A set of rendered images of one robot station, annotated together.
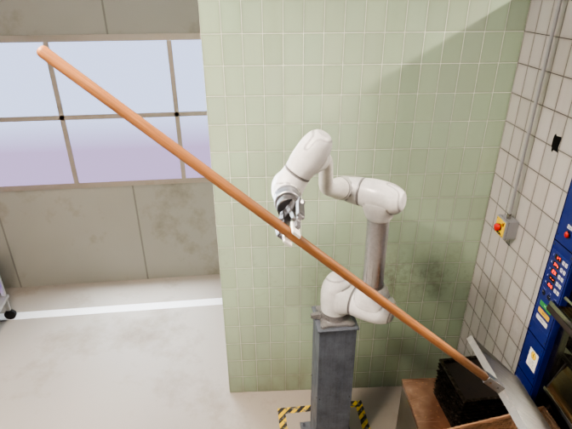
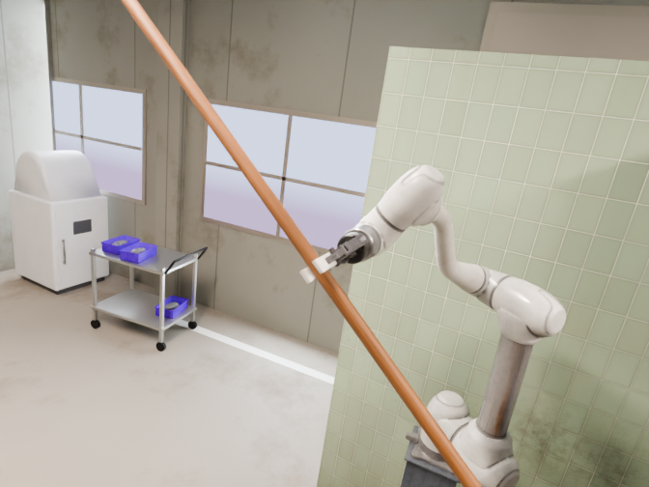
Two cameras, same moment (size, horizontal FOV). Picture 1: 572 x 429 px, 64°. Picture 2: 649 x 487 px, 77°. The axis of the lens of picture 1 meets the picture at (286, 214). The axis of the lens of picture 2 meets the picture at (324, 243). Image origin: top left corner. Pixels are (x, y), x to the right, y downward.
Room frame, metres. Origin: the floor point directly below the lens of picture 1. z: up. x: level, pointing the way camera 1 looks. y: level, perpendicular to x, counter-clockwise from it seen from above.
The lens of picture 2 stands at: (0.48, -0.38, 2.25)
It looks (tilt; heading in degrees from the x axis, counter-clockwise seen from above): 17 degrees down; 27
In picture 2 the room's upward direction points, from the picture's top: 8 degrees clockwise
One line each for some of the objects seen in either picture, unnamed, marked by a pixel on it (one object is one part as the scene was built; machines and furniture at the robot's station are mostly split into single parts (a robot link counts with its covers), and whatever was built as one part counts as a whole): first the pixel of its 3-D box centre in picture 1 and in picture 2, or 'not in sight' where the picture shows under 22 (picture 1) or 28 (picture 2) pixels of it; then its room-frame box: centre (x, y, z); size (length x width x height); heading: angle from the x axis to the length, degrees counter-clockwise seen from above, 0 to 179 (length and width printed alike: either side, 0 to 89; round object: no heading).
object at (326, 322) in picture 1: (331, 312); (432, 444); (1.98, -0.24, 1.03); 0.22 x 0.18 x 0.06; 96
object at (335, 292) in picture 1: (337, 292); (446, 419); (1.98, -0.27, 1.17); 0.18 x 0.16 x 0.22; 58
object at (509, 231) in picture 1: (506, 226); not in sight; (2.15, -1.17, 1.46); 0.10 x 0.07 x 0.10; 2
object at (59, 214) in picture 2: not in sight; (60, 217); (3.01, 4.33, 0.76); 0.79 x 0.69 x 1.51; 96
